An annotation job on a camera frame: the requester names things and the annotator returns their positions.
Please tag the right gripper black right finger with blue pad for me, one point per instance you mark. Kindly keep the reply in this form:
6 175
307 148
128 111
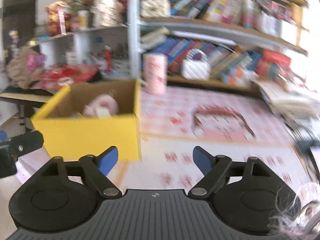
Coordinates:
214 170

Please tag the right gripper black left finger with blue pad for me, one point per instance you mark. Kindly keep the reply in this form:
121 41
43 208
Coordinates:
96 169

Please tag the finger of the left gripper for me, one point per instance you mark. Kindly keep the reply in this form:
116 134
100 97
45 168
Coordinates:
3 136
26 143

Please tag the white usb charger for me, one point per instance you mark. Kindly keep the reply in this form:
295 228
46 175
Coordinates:
102 112

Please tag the large pink plush pig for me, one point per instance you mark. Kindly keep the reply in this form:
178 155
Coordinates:
103 100

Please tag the yellow cardboard box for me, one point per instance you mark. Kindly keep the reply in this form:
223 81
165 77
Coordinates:
72 137

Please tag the pink cartoon desk mat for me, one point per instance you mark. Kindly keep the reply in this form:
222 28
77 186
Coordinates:
172 124

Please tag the black electric piano keyboard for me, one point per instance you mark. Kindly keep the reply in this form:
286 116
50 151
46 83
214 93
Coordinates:
16 94

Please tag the beige crumpled blanket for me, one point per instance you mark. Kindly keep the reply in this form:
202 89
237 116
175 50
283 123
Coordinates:
25 68

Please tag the red patterned paper pile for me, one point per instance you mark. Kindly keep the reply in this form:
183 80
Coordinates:
55 78

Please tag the stack of papers and workbooks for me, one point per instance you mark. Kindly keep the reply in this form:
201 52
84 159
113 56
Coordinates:
290 105

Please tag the white quilted pearl handbag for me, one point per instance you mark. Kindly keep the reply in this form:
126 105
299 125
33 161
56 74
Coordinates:
195 66

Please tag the row of books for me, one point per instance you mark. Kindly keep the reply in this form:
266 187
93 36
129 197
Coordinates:
228 66

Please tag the red hanging tassel doll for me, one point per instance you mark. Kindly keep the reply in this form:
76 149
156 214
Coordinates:
108 59

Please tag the pink cylindrical pen holder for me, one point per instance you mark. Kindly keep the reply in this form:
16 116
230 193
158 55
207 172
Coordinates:
155 73

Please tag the red festive gift bag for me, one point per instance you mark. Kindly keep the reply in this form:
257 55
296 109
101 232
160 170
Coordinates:
59 18

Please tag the floral fabric bag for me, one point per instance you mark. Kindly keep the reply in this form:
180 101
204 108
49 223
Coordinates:
106 13

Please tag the cream quilted handbag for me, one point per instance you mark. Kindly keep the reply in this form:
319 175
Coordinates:
155 8

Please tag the white bookshelf frame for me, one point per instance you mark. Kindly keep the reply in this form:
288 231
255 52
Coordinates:
221 33

